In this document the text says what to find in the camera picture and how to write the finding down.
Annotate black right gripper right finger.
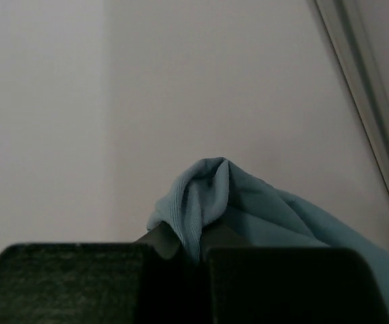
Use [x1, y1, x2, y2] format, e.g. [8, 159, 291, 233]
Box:
[201, 223, 389, 323]

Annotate grey blue t shirt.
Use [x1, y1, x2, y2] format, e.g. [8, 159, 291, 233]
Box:
[147, 157, 389, 312]

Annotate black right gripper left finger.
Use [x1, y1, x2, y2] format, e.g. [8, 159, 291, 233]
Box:
[0, 224, 181, 323]

